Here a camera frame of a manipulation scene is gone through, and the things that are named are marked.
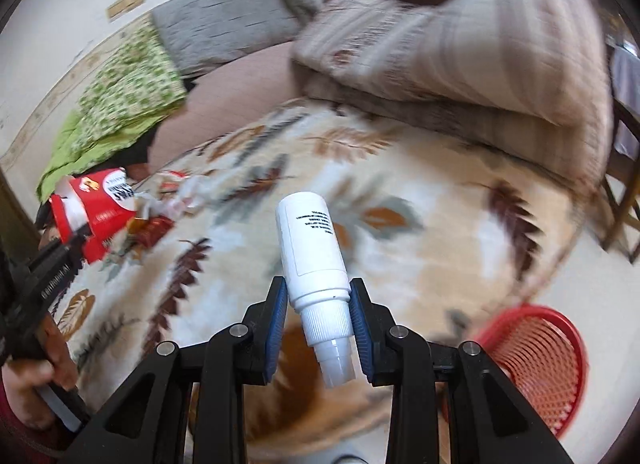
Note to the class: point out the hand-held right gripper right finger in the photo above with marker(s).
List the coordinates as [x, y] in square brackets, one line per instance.
[359, 331]

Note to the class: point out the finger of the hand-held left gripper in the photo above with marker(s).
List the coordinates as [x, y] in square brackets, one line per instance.
[72, 238]

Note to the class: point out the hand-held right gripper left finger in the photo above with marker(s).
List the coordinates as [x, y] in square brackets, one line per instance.
[277, 331]

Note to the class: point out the red snack bag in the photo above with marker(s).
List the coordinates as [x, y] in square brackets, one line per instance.
[107, 194]

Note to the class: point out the white plastic bottle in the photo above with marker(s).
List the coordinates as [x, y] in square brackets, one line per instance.
[311, 254]

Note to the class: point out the red mesh basket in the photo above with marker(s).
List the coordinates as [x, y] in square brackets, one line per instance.
[530, 359]

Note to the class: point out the person's left forearm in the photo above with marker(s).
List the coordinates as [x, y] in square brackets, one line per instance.
[17, 441]

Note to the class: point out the person's left hand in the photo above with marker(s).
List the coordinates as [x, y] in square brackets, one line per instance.
[30, 384]

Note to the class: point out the dark red foil wrapper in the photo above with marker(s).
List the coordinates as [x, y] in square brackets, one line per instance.
[150, 231]

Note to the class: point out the black cloth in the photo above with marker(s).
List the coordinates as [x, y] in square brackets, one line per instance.
[136, 154]

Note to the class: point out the white crumpled wrapper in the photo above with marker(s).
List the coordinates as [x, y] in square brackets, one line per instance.
[192, 191]

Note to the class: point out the leaf printed blanket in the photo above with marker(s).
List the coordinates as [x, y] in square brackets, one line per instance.
[410, 204]

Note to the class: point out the green patterned blanket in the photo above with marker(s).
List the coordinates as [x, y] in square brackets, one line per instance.
[130, 79]

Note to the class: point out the pink bed sheet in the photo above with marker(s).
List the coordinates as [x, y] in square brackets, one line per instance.
[235, 94]

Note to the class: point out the grey pillow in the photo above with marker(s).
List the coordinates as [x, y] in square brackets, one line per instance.
[220, 24]

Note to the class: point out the striped beige quilt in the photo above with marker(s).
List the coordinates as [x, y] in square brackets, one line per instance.
[450, 54]

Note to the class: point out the wooden chair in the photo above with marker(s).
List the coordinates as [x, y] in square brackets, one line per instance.
[622, 154]

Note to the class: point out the brown door frame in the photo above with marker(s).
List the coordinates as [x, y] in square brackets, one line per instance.
[12, 206]

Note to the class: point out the small wall plate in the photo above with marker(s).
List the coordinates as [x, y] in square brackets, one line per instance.
[125, 3]

